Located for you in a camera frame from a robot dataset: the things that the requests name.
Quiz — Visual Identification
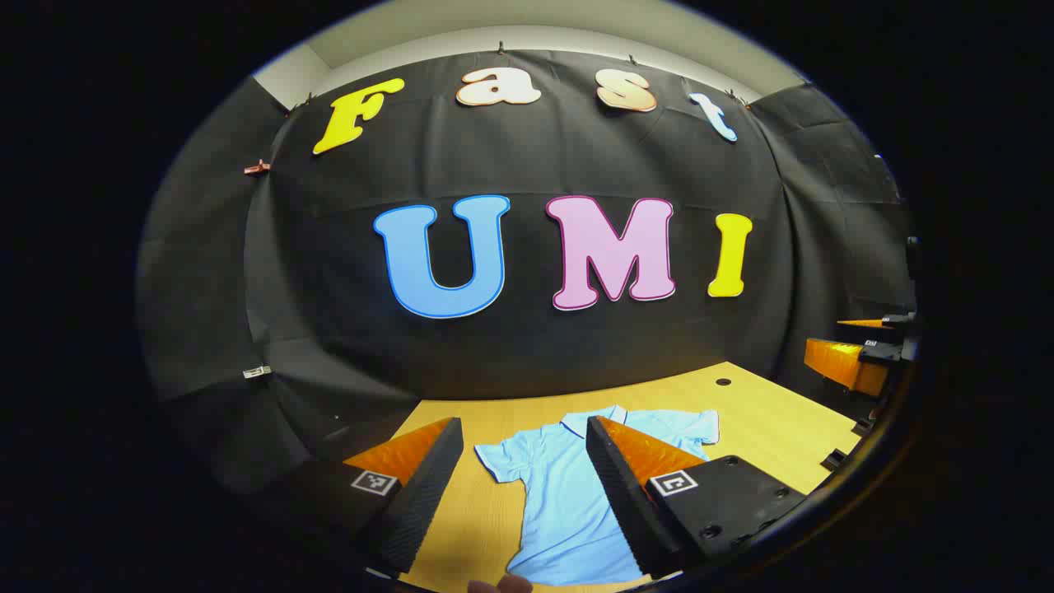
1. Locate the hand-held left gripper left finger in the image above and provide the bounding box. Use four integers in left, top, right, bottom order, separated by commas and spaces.
272, 417, 464, 577

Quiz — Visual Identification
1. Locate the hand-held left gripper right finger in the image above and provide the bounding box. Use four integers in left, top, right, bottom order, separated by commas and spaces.
585, 415, 808, 579

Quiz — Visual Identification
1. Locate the light blue T-shirt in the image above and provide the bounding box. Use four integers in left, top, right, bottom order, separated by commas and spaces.
474, 404, 721, 587

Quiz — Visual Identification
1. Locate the black backdrop cloth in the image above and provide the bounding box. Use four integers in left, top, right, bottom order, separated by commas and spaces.
136, 49, 919, 495

